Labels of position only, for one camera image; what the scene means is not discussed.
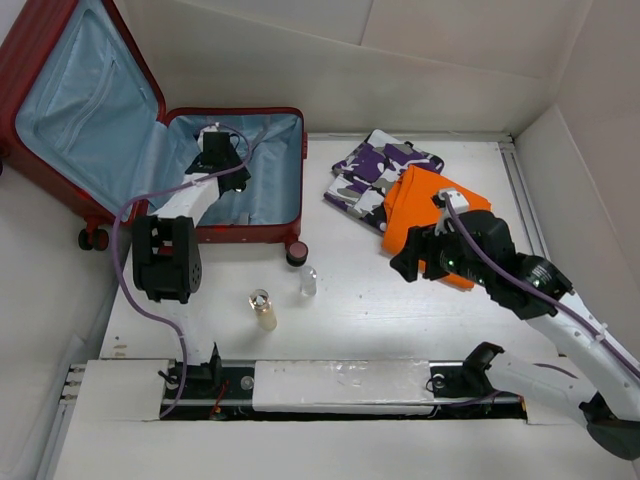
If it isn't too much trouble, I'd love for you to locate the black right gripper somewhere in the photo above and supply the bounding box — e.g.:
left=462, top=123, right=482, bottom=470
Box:
left=389, top=217, right=492, bottom=287

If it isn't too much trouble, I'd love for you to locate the orange cloth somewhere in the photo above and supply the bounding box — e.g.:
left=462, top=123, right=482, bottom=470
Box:
left=381, top=165, right=494, bottom=291

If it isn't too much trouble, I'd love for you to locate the purple camouflage garment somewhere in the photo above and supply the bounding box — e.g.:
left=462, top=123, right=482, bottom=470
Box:
left=324, top=129, right=444, bottom=233

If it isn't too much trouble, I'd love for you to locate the small clear plastic bottle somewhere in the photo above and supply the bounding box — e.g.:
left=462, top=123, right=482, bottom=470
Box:
left=299, top=265, right=317, bottom=297

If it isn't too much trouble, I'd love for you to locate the red hard-shell suitcase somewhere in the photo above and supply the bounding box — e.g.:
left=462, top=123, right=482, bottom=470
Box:
left=1, top=1, right=307, bottom=263

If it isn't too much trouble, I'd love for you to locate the clear cap cream bottle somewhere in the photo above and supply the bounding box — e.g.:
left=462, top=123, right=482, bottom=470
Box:
left=249, top=289, right=277, bottom=331

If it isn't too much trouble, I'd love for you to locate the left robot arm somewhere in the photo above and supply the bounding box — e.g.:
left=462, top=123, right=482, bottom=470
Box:
left=130, top=123, right=252, bottom=400

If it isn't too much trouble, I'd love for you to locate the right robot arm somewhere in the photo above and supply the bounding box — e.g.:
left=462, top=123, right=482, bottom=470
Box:
left=390, top=210, right=639, bottom=460

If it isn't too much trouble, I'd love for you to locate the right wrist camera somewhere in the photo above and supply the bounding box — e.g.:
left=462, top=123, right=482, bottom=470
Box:
left=432, top=187, right=470, bottom=214

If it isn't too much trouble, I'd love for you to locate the aluminium side rail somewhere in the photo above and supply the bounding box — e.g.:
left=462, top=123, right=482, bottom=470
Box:
left=499, top=134, right=549, bottom=258

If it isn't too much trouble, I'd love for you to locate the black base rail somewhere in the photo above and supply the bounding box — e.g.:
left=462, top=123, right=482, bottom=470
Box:
left=161, top=358, right=527, bottom=421

